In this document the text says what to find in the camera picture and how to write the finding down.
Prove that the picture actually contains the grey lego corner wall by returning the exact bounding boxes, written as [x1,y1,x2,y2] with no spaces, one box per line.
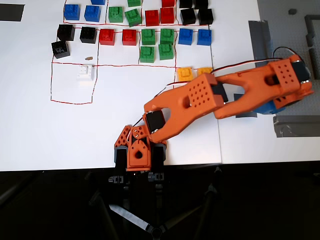
[304,14,320,35]

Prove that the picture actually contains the red white black servo cable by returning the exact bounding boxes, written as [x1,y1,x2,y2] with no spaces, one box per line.
[129,82,182,141]
[211,46,310,75]

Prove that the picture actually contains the white lego block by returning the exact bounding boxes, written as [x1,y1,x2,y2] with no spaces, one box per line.
[76,64,95,82]

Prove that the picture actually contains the yellow lego block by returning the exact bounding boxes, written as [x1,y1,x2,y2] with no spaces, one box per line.
[176,66,195,83]
[196,66,213,76]

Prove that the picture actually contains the grey lego baseplate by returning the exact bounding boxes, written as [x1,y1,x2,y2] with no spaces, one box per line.
[257,0,320,118]

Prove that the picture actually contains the black tape patch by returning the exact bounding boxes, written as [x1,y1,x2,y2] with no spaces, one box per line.
[0,3,25,22]

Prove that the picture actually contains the grey duct tape strip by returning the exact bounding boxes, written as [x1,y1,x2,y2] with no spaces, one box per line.
[248,19,276,73]

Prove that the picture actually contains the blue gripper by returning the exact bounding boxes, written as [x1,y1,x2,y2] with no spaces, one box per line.
[254,99,288,116]

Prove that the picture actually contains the black tripod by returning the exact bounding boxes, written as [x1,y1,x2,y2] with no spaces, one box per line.
[84,164,223,240]

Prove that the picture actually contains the grey square tape marker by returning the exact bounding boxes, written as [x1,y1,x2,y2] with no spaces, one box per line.
[234,93,258,119]

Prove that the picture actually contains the black table clamp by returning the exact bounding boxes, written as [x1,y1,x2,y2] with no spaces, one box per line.
[108,146,131,187]
[147,143,168,190]

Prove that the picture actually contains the long grey lego wall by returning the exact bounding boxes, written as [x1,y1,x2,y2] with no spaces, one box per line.
[308,48,320,80]

